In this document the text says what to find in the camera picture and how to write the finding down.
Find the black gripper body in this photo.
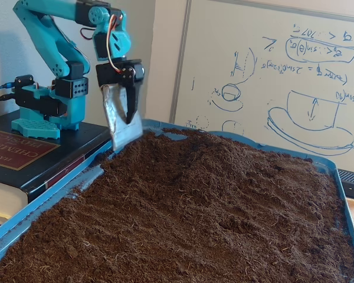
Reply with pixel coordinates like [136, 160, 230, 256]
[95, 58, 145, 89]

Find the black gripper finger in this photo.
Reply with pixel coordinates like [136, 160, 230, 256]
[117, 67, 142, 124]

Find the foil-wrapped blade gripper finger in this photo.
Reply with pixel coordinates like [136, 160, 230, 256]
[101, 84, 145, 152]

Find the brown soil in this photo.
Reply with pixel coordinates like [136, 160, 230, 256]
[0, 127, 354, 283]

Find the teal robot arm with base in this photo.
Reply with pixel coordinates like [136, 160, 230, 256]
[11, 0, 127, 139]

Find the blue plastic tray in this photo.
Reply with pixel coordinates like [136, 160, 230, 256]
[0, 118, 354, 283]

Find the black chemistry physics handbook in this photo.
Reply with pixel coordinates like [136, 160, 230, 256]
[0, 113, 114, 228]

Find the whiteboard with blue drawings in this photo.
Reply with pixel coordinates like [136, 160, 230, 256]
[169, 0, 354, 172]

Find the perforated electronics box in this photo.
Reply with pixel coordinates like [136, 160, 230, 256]
[337, 169, 354, 202]

